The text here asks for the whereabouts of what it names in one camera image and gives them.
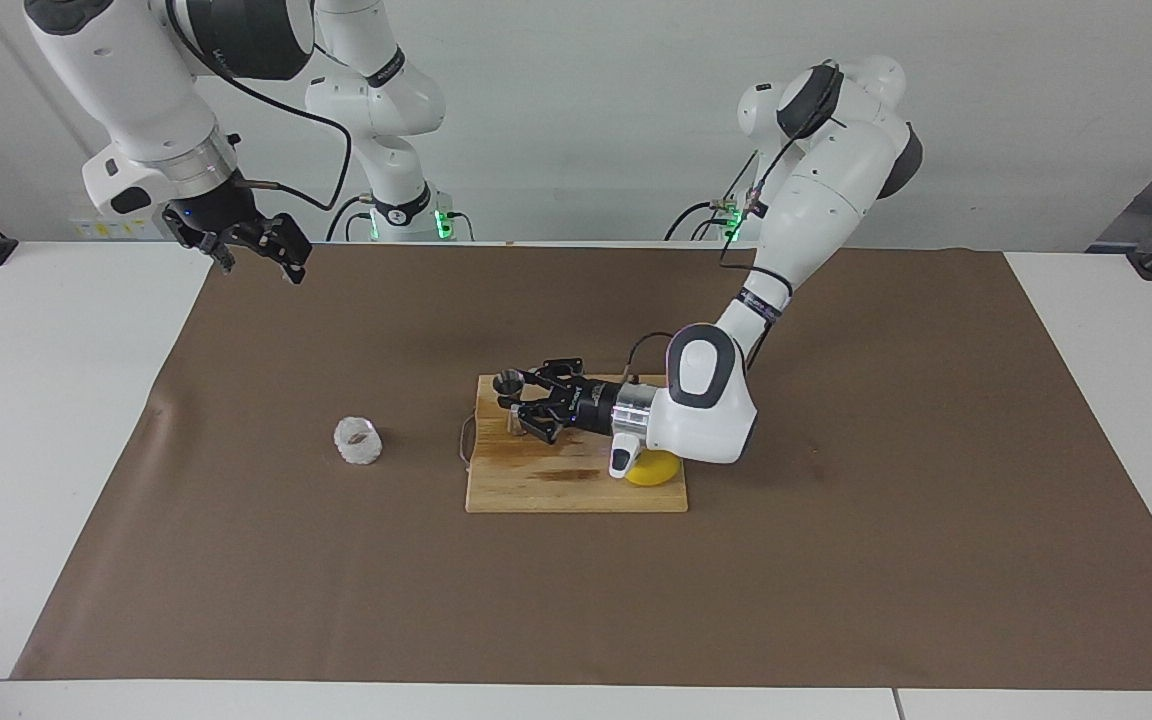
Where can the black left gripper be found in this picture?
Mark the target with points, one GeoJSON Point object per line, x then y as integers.
{"type": "Point", "coordinates": [591, 405]}

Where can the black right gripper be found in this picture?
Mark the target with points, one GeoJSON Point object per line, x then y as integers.
{"type": "Point", "coordinates": [211, 212]}

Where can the steel jigger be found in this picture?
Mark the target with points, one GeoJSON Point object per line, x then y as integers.
{"type": "Point", "coordinates": [508, 380]}

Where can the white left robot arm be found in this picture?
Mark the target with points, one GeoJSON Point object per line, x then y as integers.
{"type": "Point", "coordinates": [816, 200]}

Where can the wooden cutting board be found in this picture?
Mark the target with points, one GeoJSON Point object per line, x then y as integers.
{"type": "Point", "coordinates": [556, 485]}

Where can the yellow lemon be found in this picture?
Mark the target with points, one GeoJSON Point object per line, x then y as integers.
{"type": "Point", "coordinates": [658, 472]}

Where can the brown table mat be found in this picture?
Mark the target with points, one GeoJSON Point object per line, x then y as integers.
{"type": "Point", "coordinates": [236, 550]}

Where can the white wall power strip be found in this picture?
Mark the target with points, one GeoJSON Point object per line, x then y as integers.
{"type": "Point", "coordinates": [96, 228]}

